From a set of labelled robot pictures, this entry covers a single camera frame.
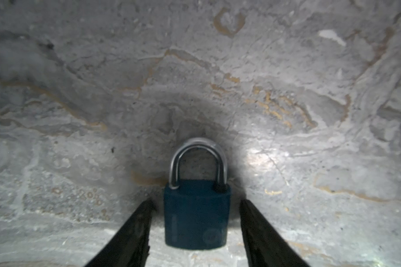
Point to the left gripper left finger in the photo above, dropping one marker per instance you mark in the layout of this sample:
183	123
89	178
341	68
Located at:
129	247

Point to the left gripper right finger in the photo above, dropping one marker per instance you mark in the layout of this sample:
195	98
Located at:
263	244

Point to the blue padlock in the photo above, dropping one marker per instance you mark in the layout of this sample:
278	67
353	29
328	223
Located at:
196	212

